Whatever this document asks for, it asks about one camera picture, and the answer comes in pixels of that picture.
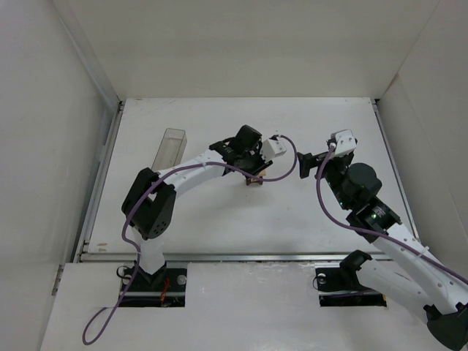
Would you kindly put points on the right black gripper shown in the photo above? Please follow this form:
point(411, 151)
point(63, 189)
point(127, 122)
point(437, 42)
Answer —
point(315, 161)

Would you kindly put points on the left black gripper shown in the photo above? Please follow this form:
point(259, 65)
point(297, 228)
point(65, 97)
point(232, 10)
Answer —
point(256, 167)

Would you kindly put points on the dark brown arch block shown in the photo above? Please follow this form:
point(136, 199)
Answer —
point(254, 181)

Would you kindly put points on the clear plastic box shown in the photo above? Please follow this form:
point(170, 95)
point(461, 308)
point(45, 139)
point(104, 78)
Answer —
point(171, 149)

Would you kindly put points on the long light wood block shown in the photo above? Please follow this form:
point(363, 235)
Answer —
point(261, 174)

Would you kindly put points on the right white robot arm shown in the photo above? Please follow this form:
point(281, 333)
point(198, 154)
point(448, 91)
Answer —
point(428, 289)

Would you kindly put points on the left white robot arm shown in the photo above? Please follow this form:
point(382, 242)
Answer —
point(151, 199)

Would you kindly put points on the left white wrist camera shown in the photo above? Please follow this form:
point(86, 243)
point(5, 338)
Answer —
point(271, 149)

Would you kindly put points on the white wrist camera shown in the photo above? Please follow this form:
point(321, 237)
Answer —
point(343, 142)
point(271, 149)

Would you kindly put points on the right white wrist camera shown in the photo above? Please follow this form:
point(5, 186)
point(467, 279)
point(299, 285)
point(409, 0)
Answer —
point(343, 142)

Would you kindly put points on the aluminium front rail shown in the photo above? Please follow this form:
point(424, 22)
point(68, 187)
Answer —
point(213, 258)

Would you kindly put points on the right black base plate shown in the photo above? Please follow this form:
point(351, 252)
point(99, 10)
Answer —
point(338, 289)

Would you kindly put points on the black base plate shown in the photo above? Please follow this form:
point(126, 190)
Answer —
point(338, 289)
point(165, 289)

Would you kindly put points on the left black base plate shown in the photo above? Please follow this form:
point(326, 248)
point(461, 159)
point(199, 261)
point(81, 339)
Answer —
point(165, 289)

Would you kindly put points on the aluminium left rail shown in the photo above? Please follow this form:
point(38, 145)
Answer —
point(90, 210)

